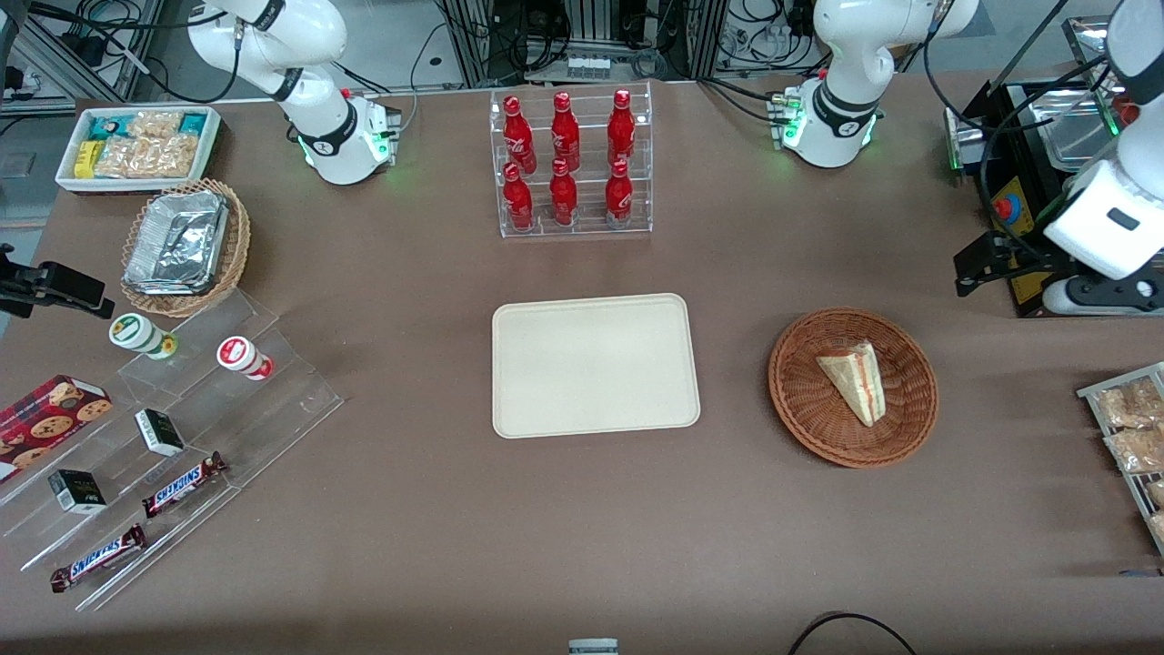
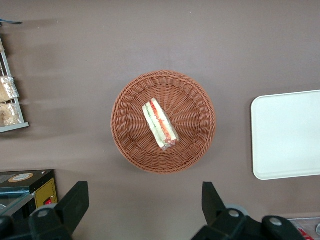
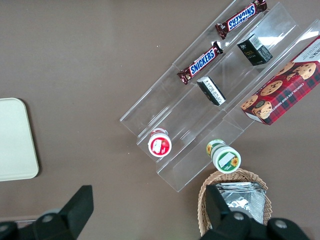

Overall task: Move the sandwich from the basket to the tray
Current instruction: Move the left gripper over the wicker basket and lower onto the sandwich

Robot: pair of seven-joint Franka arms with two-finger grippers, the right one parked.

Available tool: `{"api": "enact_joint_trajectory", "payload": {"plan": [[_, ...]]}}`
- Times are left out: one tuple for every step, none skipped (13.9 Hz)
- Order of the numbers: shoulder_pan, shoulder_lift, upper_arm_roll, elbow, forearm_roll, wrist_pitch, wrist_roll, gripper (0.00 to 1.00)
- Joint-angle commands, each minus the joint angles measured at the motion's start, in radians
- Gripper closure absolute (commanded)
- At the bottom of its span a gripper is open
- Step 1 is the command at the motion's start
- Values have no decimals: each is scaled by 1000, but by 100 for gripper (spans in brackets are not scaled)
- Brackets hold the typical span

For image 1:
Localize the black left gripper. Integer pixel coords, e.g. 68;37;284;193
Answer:
953;230;1070;298

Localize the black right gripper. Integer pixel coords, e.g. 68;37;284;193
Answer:
0;244;116;320

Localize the triangular sandwich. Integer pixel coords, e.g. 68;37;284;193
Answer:
816;341;886;428

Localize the light oval wicker basket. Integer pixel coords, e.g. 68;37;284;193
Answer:
120;177;252;318

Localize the brown round wicker basket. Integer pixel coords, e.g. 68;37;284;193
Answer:
768;307;939;469

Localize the beige plastic serving tray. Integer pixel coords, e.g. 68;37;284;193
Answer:
492;293;702;439

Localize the black hot food warmer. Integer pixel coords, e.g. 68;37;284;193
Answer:
944;15;1164;319

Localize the green lid white cup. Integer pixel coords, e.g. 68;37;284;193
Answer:
108;312;179;361

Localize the aluminium foil container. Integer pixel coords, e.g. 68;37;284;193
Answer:
123;189;229;297

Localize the white rectangular snack bin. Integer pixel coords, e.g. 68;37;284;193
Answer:
55;106;223;196

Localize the red chocolate cookie box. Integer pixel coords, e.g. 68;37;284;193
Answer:
0;374;114;486

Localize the steel warmer pan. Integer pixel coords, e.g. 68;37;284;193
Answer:
1029;88;1119;172

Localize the large clear cracker packet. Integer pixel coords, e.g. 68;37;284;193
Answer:
95;135;199;180

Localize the small black carton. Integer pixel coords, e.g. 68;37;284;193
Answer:
47;469;107;516
135;408;186;458

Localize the red lid white cup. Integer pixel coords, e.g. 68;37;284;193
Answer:
216;336;275;382

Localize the small clear cracker packet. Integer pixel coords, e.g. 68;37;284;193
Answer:
126;110;184;139

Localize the clear bag of pastries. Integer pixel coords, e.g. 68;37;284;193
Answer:
1104;427;1164;475
1094;379;1164;429

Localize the brown Snickers bar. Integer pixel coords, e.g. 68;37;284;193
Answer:
141;451;228;519
49;523;147;594

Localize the clear acrylic stepped display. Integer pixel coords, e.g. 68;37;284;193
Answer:
0;288;346;613

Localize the red cola bottle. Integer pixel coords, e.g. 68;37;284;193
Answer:
548;158;580;227
550;91;581;173
502;163;536;232
607;88;637;166
503;96;537;175
604;158;635;225

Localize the clear acrylic bottle rack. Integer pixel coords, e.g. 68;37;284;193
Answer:
489;81;655;240

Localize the black equipment rack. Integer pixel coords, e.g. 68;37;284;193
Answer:
435;0;730;89

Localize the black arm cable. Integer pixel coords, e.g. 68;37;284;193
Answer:
922;0;1134;267

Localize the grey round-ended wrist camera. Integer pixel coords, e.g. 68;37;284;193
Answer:
1042;275;1164;316

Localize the grey wire snack rack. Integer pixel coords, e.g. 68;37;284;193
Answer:
1077;362;1164;557

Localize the black looped cable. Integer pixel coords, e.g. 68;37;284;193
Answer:
786;611;919;655

